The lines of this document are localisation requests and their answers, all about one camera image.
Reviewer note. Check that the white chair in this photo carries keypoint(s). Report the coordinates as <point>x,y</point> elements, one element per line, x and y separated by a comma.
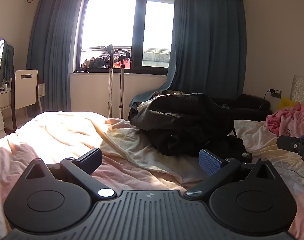
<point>26,90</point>

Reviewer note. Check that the pink fleece blanket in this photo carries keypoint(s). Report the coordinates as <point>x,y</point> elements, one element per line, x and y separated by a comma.
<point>289,120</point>

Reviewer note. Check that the dark teal panel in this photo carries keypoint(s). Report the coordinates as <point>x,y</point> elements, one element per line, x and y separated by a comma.
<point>8,60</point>

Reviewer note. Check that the blue curtain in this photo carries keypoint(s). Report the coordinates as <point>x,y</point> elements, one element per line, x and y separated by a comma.
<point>54,42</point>
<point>209,37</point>

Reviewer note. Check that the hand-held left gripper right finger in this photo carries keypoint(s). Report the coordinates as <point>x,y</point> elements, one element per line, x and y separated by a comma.
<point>212,162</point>

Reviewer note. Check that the black item on windowsill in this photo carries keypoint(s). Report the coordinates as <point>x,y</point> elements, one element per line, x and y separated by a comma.
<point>80,71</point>

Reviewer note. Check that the wall outlet with charger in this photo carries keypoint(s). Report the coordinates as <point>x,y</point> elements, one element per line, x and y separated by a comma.
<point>275,93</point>

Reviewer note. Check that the laundry outside window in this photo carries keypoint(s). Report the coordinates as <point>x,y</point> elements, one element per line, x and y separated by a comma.
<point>97,62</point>

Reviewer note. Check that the dark smooth jacket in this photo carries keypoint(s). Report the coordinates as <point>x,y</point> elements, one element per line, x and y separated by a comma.
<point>182,112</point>

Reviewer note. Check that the white wall box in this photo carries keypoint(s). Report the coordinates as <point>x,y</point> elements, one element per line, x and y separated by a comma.
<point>41,89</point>

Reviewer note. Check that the white tufted headboard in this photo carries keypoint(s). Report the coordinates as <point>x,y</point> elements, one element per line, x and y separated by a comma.
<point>301,90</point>

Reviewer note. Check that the pastel bed sheet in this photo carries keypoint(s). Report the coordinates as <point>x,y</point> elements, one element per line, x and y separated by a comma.
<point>67,135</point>

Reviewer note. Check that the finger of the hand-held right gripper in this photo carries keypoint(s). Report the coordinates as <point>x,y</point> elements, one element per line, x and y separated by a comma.
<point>290,143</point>

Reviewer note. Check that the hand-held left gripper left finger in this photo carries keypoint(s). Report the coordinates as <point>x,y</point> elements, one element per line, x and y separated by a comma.
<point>90,161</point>

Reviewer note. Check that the dark framed window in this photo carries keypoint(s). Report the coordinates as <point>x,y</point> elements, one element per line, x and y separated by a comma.
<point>109,17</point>

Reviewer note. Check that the black fleece sweater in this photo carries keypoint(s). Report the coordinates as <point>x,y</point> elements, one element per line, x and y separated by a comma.
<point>192,140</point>

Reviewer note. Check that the garment steamer stand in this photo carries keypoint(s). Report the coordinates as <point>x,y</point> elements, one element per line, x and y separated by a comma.
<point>111,80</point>

